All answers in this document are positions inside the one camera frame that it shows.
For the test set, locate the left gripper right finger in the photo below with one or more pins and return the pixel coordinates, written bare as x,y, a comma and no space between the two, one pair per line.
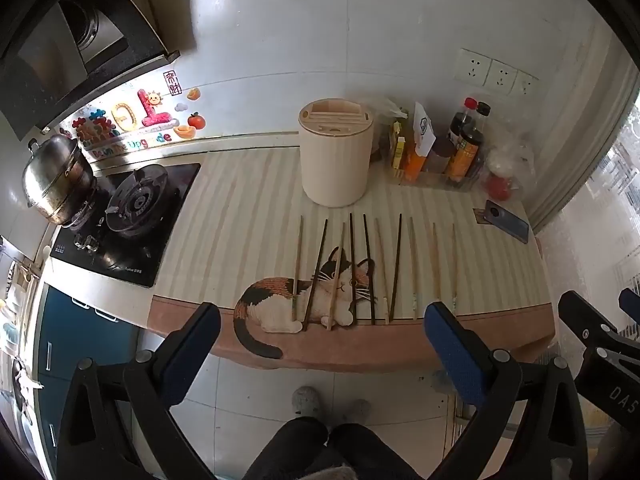
550,442

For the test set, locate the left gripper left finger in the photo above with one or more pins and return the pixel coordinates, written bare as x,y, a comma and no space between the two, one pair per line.
93,442

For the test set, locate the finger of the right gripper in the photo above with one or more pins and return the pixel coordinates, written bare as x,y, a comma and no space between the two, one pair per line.
583,320
629,302

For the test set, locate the dark chopstick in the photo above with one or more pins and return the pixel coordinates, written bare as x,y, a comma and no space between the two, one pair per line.
352,280
315,276
370,270
396,268

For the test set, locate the blue cabinet door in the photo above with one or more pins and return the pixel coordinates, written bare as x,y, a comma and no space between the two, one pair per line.
70,331

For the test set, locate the black gas stove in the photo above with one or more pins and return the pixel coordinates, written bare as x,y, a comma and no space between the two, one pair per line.
125,227

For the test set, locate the plastic bag with red item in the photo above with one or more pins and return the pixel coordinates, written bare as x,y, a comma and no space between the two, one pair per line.
509,168

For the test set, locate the clear plastic organizer tray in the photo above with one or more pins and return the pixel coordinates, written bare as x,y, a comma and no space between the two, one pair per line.
432,174

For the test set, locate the striped cat table mat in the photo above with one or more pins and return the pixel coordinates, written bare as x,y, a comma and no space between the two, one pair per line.
234,244

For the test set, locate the stainless steel pot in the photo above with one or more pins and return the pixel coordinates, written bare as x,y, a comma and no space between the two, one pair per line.
58,180

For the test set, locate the red cap sauce bottle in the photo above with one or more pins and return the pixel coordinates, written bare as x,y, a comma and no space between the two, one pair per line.
462,118

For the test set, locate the orange seasoning box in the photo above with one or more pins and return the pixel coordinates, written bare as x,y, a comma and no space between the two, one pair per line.
423,138

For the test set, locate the yellow seasoning box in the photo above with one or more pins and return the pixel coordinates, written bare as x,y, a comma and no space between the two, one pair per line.
397,148

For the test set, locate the cream cylindrical utensil holder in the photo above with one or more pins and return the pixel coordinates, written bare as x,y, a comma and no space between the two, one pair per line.
335,144

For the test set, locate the black range hood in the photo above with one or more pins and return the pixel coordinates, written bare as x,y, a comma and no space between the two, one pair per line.
59,55

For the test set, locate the white wall socket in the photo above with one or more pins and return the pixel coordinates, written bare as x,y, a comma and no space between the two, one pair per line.
471,68
500,77
525,85

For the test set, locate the colourful wall stickers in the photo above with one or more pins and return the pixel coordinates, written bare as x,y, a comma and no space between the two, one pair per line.
152,110

